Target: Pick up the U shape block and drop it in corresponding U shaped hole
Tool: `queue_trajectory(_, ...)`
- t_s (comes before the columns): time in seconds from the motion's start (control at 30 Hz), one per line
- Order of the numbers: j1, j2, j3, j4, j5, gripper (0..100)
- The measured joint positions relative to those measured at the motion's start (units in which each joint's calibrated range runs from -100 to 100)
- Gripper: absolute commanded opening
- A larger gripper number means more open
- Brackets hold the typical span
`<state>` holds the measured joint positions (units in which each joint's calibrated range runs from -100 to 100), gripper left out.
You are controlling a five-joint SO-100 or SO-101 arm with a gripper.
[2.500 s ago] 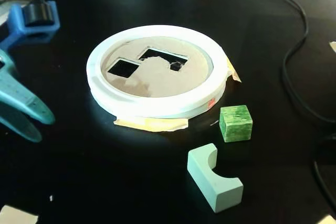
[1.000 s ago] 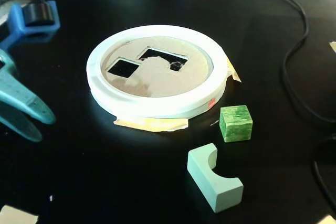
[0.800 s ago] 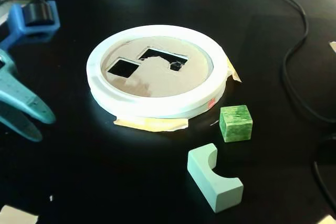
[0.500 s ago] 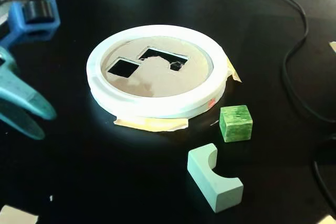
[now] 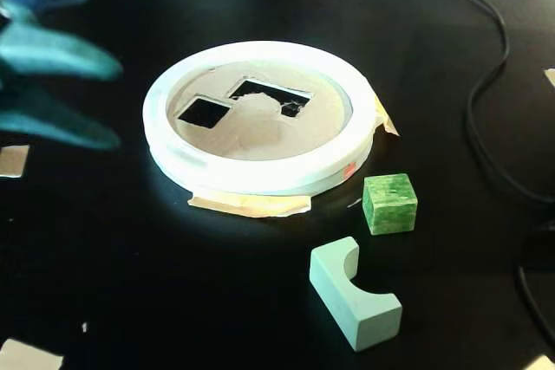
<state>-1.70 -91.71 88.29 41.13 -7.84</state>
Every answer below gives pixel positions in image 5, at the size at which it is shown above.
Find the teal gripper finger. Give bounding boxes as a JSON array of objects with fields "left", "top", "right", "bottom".
[
  {"left": 0, "top": 18, "right": 124, "bottom": 81},
  {"left": 0, "top": 86, "right": 121, "bottom": 151}
]

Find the light green U shape block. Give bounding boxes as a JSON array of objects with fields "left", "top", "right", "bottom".
[{"left": 309, "top": 236, "right": 403, "bottom": 354}]

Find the white round shape sorter lid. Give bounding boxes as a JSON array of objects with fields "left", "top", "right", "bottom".
[{"left": 141, "top": 40, "right": 376, "bottom": 197}]

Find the square beige tape piece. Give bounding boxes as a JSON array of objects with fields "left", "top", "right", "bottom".
[{"left": 0, "top": 144, "right": 30, "bottom": 179}]

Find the long beige masking tape strip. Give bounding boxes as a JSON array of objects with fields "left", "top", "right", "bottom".
[{"left": 187, "top": 193, "right": 314, "bottom": 219}]

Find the large beige tape piece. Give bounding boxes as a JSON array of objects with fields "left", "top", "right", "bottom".
[{"left": 0, "top": 337, "right": 65, "bottom": 370}]

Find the short beige masking tape strip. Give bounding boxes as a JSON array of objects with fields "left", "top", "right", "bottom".
[{"left": 371, "top": 95, "right": 402, "bottom": 138}]

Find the green wooden cube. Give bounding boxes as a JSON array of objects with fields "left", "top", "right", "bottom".
[{"left": 362, "top": 172, "right": 419, "bottom": 236}]

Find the long black cable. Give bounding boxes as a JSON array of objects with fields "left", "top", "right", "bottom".
[{"left": 212, "top": 0, "right": 555, "bottom": 205}]

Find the black looped cable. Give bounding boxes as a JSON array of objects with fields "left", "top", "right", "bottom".
[{"left": 517, "top": 218, "right": 555, "bottom": 347}]

